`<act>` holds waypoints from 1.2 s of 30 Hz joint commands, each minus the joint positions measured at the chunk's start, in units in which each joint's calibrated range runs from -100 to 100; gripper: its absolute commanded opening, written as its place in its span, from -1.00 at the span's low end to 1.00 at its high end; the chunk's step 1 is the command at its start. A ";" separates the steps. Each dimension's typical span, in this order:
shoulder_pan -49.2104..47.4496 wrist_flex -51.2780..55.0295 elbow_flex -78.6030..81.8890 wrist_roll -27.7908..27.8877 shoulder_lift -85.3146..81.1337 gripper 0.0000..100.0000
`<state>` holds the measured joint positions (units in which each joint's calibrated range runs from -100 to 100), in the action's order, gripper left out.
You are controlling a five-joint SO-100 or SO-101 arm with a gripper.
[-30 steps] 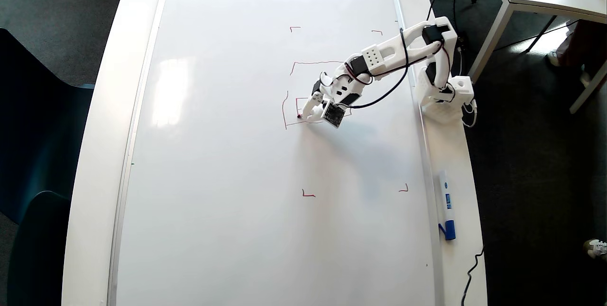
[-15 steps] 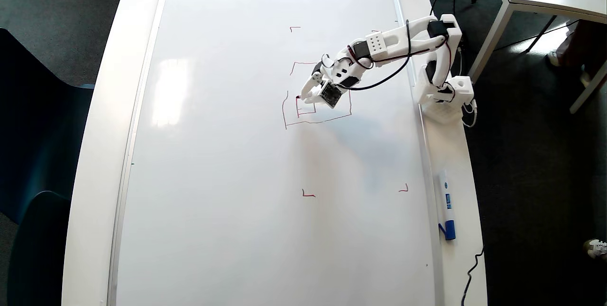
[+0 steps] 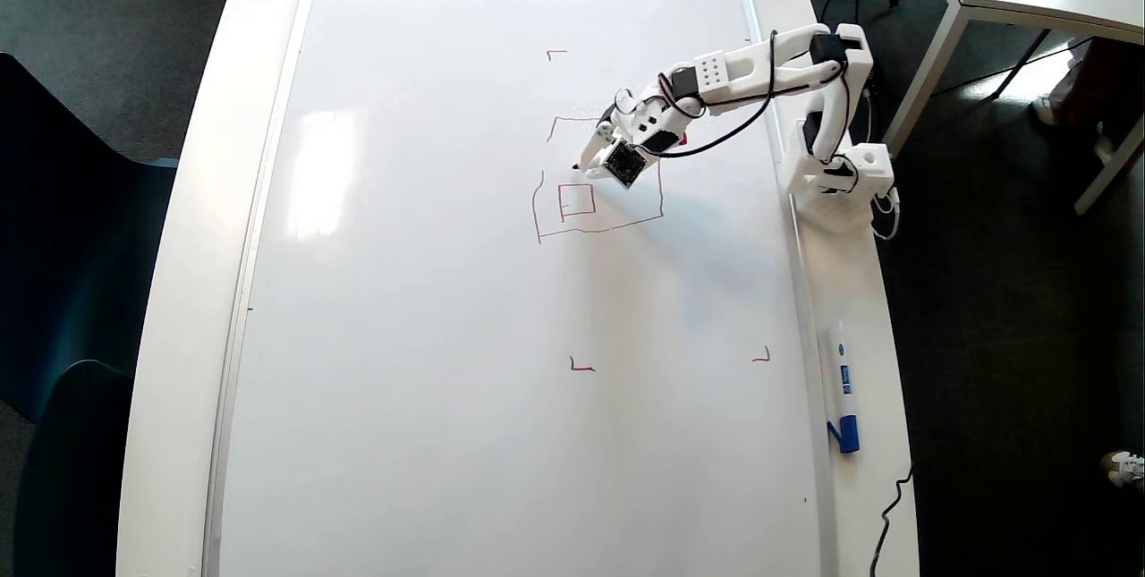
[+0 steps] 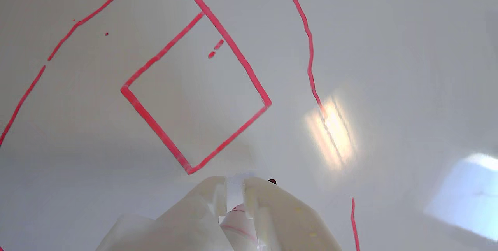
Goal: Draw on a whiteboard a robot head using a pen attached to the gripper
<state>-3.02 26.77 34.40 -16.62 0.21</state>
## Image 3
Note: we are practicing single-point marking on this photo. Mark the white whiteboard with aluminium frame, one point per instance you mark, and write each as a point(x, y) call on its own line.
point(402, 335)

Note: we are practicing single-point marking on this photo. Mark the blue white marker pen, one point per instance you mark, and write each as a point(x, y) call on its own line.
point(842, 380)

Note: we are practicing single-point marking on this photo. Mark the white shoe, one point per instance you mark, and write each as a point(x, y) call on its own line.
point(1124, 468)

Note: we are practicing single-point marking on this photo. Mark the small square wrist camera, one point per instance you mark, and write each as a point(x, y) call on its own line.
point(624, 165)

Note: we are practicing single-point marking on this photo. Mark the person leg dark trousers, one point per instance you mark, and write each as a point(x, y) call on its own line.
point(1109, 85)

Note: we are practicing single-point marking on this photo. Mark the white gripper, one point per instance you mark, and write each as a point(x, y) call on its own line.
point(597, 150)

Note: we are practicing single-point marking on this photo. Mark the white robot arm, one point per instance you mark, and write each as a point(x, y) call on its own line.
point(760, 67)

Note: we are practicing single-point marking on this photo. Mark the dark teal chair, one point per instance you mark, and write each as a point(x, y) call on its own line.
point(63, 246)

